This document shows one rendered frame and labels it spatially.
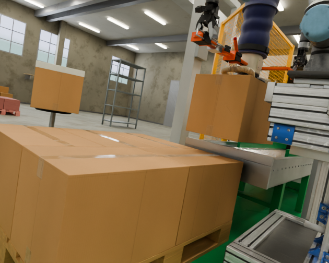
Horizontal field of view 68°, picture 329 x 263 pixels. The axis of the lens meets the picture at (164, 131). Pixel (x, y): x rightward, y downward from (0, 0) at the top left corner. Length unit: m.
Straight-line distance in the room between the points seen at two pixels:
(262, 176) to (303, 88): 0.71
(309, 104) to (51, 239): 1.09
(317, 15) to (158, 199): 0.93
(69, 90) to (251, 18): 1.61
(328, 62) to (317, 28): 0.17
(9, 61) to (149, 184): 13.40
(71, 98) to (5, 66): 11.77
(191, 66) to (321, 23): 2.02
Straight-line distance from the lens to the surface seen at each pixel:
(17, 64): 14.26
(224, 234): 1.75
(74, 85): 2.41
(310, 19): 1.14
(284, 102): 1.21
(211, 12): 1.46
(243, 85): 1.54
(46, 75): 2.40
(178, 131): 2.93
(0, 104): 7.58
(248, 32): 1.90
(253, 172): 1.74
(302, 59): 2.06
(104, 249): 0.97
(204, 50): 3.05
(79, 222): 0.85
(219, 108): 1.59
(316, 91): 1.19
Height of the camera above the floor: 0.77
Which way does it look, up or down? 4 degrees down
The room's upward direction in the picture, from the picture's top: 10 degrees clockwise
